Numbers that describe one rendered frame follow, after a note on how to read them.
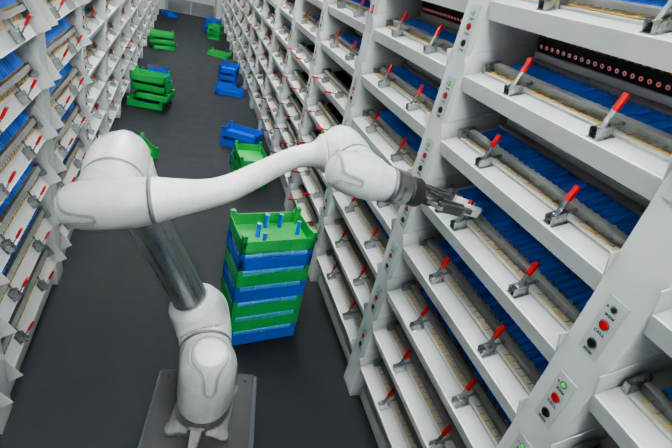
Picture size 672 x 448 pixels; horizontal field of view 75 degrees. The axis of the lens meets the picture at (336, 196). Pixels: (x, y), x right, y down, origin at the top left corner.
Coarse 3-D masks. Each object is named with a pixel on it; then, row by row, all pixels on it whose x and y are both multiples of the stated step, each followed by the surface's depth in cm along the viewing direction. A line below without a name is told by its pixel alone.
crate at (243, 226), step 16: (240, 224) 180; (256, 224) 182; (272, 224) 185; (288, 224) 188; (304, 224) 184; (240, 240) 162; (256, 240) 172; (272, 240) 166; (288, 240) 169; (304, 240) 172
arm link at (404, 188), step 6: (396, 168) 105; (402, 174) 104; (408, 174) 106; (402, 180) 103; (408, 180) 104; (396, 186) 103; (402, 186) 103; (408, 186) 104; (396, 192) 103; (402, 192) 104; (408, 192) 104; (390, 198) 104; (396, 198) 104; (402, 198) 105; (408, 198) 105; (396, 204) 107; (402, 204) 107
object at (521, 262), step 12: (456, 192) 131; (468, 216) 124; (480, 216) 120; (480, 228) 119; (492, 228) 115; (492, 240) 114; (504, 240) 111; (504, 252) 110; (516, 252) 106; (516, 264) 105; (528, 264) 103; (540, 276) 99; (540, 288) 98; (552, 288) 96; (552, 300) 95; (564, 300) 93; (564, 312) 91; (576, 312) 90
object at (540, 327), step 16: (448, 176) 134; (464, 176) 136; (432, 208) 129; (448, 224) 122; (448, 240) 122; (464, 240) 116; (464, 256) 115; (480, 256) 110; (480, 272) 108; (496, 272) 105; (496, 288) 102; (512, 304) 97; (528, 304) 96; (528, 320) 92; (544, 320) 92; (528, 336) 93; (544, 336) 88; (560, 336) 83; (544, 352) 89
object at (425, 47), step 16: (384, 16) 174; (400, 16) 176; (416, 16) 178; (432, 16) 166; (448, 16) 156; (384, 32) 168; (400, 32) 160; (416, 32) 157; (432, 32) 154; (448, 32) 152; (400, 48) 154; (416, 48) 145; (432, 48) 138; (448, 48) 123; (416, 64) 145; (432, 64) 134
